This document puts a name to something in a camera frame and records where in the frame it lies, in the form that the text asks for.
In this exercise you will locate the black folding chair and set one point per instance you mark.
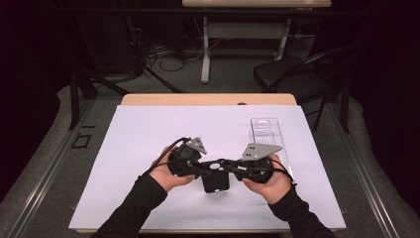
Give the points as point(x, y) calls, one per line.
point(284, 76)

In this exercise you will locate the dark table grommet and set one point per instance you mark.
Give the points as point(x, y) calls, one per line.
point(242, 103)

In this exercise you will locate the light wooden table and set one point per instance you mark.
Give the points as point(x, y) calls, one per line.
point(204, 99)

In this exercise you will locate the clear plastic packaging box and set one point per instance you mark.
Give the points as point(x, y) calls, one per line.
point(264, 132)

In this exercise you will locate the white-legged wooden desk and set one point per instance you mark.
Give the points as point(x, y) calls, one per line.
point(244, 3)

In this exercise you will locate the black metal stand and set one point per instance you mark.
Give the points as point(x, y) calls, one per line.
point(74, 105)

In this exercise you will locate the person's left hand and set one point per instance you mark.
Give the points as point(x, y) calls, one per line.
point(165, 177)

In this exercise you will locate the metal floor rail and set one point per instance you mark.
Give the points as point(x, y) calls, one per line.
point(49, 172)
point(363, 175)

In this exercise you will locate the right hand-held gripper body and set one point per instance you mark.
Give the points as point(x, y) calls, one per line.
point(257, 152)

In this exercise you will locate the person's right hand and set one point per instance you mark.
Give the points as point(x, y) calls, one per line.
point(274, 188)

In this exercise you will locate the dark equipment cabinet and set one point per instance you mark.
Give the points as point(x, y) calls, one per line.
point(109, 43)

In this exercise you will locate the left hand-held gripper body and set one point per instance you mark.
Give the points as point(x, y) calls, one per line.
point(185, 160)

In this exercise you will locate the white table mat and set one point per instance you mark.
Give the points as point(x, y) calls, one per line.
point(148, 125)

